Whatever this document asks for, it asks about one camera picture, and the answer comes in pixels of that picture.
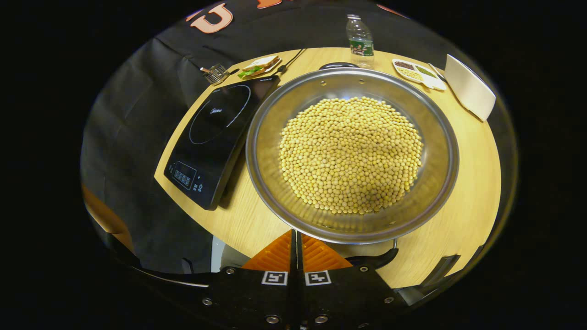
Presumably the orange-brown blurred bar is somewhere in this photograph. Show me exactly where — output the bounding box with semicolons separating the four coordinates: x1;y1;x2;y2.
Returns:
83;183;134;252

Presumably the white divided bean dish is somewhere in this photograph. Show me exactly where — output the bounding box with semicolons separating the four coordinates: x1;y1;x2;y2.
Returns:
392;58;447;91

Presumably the sandwich on white plate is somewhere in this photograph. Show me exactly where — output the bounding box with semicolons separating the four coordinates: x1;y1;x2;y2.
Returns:
238;55;282;79

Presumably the black power cable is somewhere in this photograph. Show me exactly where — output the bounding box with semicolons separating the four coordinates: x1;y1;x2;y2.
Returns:
275;48;307;75

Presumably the wire utensil holder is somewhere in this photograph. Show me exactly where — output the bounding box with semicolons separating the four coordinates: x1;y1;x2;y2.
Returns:
200;63;230;86

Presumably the steel pot with black handles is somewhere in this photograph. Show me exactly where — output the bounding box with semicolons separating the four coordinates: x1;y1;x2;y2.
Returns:
245;62;460;271

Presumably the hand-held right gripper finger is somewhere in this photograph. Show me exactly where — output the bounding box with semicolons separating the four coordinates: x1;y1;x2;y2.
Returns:
296;231;409;330
202;229;299;330

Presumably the pile of yellow soybeans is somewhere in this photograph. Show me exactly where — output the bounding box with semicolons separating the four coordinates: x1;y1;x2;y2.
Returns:
279;96;423;215

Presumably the small spoon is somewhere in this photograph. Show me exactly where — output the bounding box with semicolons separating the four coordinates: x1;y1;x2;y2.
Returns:
428;63;448;83

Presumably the clear plastic water bottle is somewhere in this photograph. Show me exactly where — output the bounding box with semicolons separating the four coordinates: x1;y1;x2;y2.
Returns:
346;14;375;69

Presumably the white toaster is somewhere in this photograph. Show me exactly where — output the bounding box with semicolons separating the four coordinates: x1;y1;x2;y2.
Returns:
444;54;497;122

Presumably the black induction cooktop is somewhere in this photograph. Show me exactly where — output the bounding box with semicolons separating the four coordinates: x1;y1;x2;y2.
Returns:
164;75;281;211

